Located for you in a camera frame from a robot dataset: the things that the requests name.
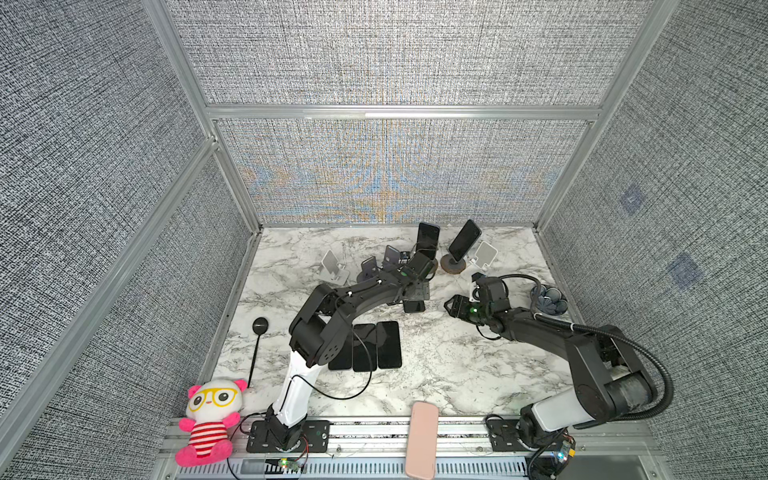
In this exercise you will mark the pink phone on rail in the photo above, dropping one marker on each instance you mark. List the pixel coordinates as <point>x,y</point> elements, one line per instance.
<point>421,449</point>

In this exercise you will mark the purple round stand left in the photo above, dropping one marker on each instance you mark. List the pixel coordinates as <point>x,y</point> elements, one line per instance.
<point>369,270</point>

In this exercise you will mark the tilted black phone wooden stand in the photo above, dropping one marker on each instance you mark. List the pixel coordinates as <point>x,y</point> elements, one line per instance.
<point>464,241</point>

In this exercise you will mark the white phone stand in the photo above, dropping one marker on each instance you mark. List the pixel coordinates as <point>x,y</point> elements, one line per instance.
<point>484,255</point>
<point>332,271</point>

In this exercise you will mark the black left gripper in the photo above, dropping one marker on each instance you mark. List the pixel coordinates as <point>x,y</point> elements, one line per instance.
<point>422,291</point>

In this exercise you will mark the black phone on wooden stand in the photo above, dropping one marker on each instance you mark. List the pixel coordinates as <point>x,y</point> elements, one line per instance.
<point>427,240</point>

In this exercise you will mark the white phone stand right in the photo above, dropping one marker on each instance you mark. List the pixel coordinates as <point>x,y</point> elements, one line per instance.
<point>484,255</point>

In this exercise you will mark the phone with purple case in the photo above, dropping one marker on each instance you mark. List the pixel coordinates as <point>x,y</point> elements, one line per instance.
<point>344,360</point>

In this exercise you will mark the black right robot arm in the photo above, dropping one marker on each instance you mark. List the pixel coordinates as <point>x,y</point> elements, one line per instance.
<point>613,378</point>

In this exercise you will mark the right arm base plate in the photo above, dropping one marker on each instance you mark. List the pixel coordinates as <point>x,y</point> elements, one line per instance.
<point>505,435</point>

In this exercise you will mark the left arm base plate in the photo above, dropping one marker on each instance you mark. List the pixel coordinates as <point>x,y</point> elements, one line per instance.
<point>270,437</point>

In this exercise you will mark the wooden round stand right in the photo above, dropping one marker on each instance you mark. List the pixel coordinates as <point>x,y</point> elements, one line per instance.
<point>452,266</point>

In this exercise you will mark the white phone stand left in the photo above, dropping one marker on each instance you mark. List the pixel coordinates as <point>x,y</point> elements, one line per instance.
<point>332,271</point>

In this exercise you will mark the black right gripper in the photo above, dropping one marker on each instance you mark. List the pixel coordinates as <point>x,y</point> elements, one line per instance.
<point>459,303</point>

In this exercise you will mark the dark blue flower bowl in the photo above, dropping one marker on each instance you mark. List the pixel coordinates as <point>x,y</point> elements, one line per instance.
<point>549,300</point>

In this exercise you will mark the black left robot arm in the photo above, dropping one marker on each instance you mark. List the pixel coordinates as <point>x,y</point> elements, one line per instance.
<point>320,329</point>

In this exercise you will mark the aluminium front rail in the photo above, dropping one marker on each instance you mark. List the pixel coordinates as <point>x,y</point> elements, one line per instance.
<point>376,447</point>

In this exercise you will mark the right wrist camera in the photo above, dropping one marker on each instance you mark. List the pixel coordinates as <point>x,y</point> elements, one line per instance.
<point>474,288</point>

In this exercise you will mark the pink white plush toy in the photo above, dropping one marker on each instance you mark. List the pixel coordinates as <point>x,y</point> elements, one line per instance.
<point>212,409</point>

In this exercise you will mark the black spoon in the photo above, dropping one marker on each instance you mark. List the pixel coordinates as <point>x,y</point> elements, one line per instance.
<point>259,327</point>

